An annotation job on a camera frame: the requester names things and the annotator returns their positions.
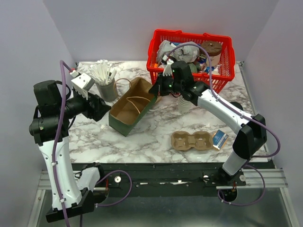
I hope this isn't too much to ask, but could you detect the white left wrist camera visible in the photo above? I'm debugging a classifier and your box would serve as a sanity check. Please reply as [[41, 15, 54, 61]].
[[70, 70, 95, 100]]

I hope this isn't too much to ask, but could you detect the stack of paper cups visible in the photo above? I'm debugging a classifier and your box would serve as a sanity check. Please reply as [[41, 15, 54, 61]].
[[178, 96, 192, 114]]

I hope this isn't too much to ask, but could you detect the brown lidded round box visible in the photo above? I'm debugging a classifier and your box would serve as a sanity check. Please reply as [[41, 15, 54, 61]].
[[201, 41, 223, 67]]

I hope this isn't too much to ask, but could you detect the red blue drink can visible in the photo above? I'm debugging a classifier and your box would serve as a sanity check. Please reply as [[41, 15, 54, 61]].
[[196, 62, 207, 72]]

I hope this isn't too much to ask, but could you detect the green netted melon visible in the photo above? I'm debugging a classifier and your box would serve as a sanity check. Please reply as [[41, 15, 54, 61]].
[[188, 63, 197, 73]]

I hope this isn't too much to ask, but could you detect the red plastic shopping basket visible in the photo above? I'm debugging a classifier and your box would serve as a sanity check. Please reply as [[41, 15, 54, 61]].
[[146, 29, 235, 93]]

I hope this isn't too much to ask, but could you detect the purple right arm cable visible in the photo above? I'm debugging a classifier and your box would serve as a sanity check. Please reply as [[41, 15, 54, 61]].
[[165, 42, 281, 206]]

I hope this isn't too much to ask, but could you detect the blue orange card box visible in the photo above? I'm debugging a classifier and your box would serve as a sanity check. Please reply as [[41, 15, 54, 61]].
[[213, 130, 229, 150]]

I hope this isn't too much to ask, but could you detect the cream pump lotion bottle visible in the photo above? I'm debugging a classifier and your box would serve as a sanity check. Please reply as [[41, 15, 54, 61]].
[[208, 65, 221, 75]]

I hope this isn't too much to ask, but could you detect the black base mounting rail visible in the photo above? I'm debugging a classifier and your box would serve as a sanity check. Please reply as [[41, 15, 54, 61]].
[[71, 162, 247, 198]]

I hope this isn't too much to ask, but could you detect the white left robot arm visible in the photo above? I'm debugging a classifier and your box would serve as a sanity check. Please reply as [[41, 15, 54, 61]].
[[29, 80, 111, 223]]

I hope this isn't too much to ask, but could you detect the grey plastic mailer bag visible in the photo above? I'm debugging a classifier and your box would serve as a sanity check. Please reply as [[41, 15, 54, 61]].
[[156, 40, 199, 63]]

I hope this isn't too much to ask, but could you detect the single brown cup carrier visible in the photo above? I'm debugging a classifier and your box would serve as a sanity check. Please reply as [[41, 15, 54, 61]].
[[171, 131, 213, 151]]

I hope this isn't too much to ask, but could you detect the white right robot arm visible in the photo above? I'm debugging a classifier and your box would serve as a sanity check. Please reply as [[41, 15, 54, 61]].
[[149, 61, 267, 185]]

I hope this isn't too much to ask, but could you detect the black plastic cup lid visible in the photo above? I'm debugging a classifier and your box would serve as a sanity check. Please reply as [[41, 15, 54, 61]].
[[230, 102, 243, 111]]

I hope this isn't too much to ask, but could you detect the brown green paper bag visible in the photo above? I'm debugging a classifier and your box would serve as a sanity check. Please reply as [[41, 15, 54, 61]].
[[108, 77, 157, 137]]

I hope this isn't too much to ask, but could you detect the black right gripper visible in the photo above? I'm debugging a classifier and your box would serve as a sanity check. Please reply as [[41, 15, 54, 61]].
[[148, 72, 183, 96]]

